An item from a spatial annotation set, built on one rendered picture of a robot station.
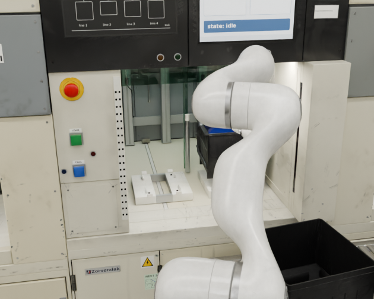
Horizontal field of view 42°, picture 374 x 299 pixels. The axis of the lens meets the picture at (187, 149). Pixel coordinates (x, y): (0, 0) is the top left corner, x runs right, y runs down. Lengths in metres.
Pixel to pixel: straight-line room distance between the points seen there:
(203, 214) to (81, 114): 0.56
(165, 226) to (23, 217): 0.45
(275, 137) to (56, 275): 0.96
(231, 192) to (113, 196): 0.70
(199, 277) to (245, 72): 0.46
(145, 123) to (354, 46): 1.16
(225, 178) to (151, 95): 1.49
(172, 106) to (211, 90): 1.39
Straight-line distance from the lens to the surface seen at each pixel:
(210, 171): 1.78
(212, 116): 0.99
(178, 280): 0.85
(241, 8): 1.44
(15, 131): 1.46
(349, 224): 1.82
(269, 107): 0.97
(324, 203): 1.66
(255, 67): 1.08
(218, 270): 0.85
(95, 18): 1.38
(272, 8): 1.47
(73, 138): 1.44
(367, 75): 1.63
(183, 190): 1.80
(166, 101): 2.31
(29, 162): 1.49
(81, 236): 1.60
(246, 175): 0.90
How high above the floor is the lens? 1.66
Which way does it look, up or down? 20 degrees down
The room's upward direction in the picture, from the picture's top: 1 degrees counter-clockwise
